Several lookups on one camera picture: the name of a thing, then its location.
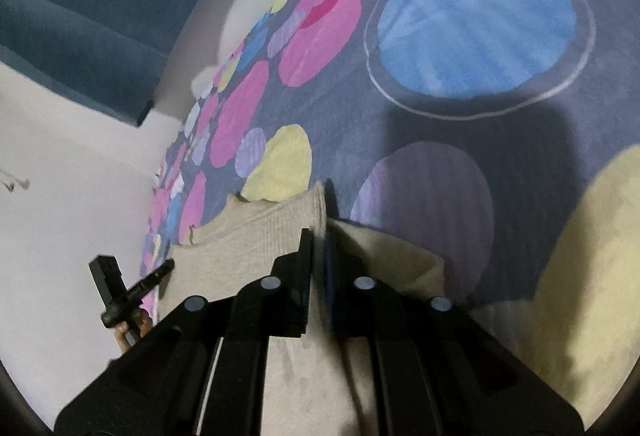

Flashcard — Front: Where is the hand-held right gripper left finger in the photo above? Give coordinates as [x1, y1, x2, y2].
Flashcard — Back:
[54, 228, 315, 436]

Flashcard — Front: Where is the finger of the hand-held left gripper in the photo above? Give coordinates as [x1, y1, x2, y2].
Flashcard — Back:
[131, 259, 176, 307]

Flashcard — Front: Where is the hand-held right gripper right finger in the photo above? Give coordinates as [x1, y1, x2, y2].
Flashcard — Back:
[322, 178, 587, 436]

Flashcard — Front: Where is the beige sweater with brown print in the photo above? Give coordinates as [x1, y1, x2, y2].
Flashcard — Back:
[159, 181, 447, 436]

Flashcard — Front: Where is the person's left hand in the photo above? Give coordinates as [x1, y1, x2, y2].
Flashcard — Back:
[112, 307, 152, 349]

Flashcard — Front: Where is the colourful dotted bed sheet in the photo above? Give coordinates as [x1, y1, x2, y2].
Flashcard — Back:
[140, 0, 640, 432]

